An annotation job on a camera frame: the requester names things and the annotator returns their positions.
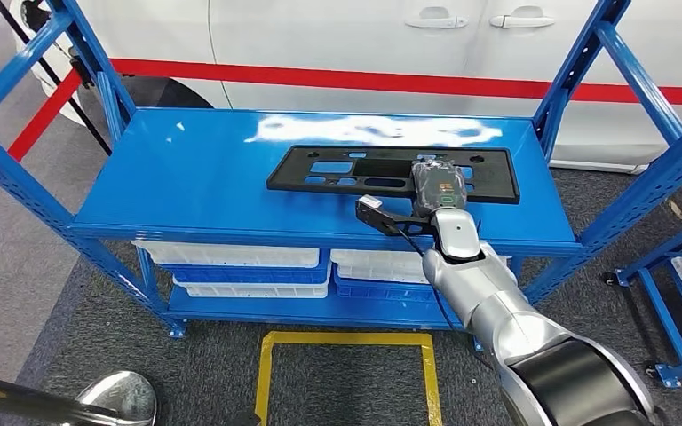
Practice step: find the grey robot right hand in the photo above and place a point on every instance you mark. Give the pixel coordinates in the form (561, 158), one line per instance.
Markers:
(438, 185)

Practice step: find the black plastic plate part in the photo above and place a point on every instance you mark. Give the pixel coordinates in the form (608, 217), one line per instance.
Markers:
(294, 176)

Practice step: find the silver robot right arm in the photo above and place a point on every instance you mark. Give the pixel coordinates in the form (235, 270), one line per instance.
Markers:
(494, 294)

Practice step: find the blue metal shelf rack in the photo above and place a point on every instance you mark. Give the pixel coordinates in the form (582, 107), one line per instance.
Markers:
(200, 176)

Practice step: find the red barrier belt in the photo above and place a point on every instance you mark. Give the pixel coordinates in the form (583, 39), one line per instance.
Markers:
(317, 76)
(23, 141)

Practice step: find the white car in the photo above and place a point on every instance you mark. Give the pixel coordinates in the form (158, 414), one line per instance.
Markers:
(317, 35)

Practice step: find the blue wheeled metal rack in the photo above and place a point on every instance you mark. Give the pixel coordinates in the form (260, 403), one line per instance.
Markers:
(664, 317)

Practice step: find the yellow floor tape square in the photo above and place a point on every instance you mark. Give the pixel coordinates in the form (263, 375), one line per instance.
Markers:
(263, 382)

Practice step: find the black car tyre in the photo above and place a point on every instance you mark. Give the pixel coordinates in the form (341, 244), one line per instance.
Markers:
(164, 94)

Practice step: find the chrome barrier stanchion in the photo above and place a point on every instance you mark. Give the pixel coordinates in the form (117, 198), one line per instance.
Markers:
(123, 400)

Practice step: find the black right wrist camera bracket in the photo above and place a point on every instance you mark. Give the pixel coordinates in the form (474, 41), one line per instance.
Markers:
(383, 221)

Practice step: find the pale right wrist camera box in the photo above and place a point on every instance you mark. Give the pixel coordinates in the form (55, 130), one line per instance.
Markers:
(369, 203)

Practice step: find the black barrier post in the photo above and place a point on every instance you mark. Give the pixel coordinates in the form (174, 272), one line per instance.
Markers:
(91, 123)

